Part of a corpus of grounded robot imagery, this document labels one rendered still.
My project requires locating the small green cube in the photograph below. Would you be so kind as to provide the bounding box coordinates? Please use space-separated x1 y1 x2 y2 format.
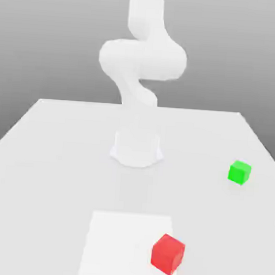
226 159 253 187

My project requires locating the small red cube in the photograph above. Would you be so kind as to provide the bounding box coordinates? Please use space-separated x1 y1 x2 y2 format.
149 232 187 275

